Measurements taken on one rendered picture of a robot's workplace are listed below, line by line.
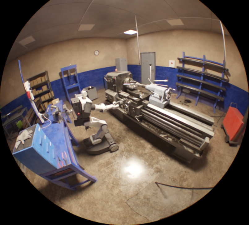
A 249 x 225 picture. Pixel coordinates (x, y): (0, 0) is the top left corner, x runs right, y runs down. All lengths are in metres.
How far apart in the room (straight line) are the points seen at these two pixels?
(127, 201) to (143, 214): 0.37
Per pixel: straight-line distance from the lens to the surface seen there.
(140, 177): 1.69
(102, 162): 1.85
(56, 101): 2.69
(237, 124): 3.01
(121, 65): 5.66
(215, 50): 4.53
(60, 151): 1.19
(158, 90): 1.60
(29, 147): 0.88
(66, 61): 5.08
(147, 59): 5.37
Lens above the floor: 1.66
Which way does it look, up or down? 27 degrees down
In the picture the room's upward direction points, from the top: 4 degrees counter-clockwise
